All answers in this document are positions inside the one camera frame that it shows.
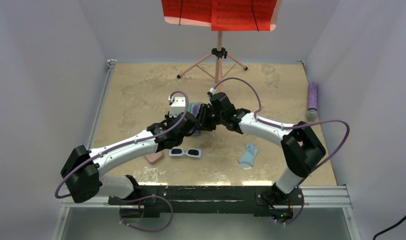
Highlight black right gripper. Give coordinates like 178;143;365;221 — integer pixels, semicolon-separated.
192;103;225;132

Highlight grey glasses case green lining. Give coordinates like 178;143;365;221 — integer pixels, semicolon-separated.
187;102;203;137

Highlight pink glasses case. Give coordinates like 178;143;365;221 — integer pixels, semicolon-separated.
145;151;164;165

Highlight pink purple sunglasses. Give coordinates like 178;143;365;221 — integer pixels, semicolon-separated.
189;103;201;116

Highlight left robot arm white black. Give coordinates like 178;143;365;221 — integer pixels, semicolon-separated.
60;111;199;205

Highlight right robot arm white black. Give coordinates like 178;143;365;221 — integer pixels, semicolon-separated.
197;92;326;204

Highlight blue cloth crumpled right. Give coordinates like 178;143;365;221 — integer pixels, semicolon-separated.
238;143;259;168

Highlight pink music stand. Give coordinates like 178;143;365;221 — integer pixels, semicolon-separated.
176;31;249;84

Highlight purple microphone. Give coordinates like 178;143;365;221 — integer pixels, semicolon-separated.
306;82;318;122

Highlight red sheet music desk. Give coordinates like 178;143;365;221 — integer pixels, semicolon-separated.
161;0;282;32

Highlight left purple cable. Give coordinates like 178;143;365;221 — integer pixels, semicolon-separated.
54;91;190;200

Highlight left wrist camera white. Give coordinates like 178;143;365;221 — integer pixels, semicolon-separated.
168;96;188;118

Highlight white frame sunglasses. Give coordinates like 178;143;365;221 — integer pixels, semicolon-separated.
168;147;202;158

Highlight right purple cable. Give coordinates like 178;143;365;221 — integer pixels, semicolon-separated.
207;77;351;186

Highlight purple cable loop bottom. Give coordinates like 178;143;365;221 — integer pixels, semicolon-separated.
116;194;174;233

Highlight black base frame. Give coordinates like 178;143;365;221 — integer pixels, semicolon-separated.
108;185;304;222

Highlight aluminium rail left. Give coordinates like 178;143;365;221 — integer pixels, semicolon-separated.
50;59;118;240

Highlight black cable bottom right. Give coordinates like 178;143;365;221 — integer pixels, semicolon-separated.
372;207;406;240

